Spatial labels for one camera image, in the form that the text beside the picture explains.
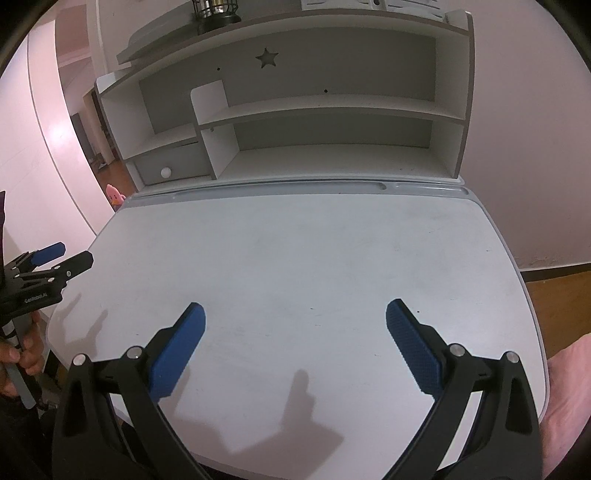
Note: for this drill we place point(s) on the white plastic tray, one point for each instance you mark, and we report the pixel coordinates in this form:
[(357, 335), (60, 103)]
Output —
[(346, 3)]

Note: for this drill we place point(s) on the pink toy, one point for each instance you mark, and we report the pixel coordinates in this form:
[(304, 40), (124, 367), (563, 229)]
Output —
[(114, 196)]

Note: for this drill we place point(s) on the person's left hand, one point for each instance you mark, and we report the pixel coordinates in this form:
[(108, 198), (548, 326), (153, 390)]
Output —
[(32, 350)]

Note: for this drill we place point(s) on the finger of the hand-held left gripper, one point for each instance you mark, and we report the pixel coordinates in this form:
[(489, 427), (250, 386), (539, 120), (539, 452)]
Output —
[(48, 252), (78, 262)]

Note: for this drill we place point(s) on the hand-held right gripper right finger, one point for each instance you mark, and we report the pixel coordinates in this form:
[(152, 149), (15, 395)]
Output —
[(415, 350)]

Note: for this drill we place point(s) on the white desk shelf unit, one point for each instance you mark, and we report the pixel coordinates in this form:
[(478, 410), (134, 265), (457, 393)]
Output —
[(323, 78)]

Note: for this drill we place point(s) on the pink cloth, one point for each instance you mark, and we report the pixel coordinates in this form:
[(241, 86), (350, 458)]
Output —
[(568, 397)]

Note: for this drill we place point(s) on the white door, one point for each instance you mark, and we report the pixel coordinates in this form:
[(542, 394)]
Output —
[(27, 161)]

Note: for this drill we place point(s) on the grey drawer with white knob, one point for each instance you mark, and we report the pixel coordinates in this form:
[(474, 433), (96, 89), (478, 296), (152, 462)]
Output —
[(180, 161)]

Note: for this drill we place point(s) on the person's left forearm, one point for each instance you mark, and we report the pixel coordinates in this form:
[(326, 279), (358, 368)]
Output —
[(18, 438)]

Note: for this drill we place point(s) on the black lantern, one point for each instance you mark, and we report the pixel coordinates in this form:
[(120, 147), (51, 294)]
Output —
[(217, 21)]

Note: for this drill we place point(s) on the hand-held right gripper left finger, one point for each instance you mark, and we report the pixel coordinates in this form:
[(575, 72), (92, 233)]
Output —
[(178, 350)]

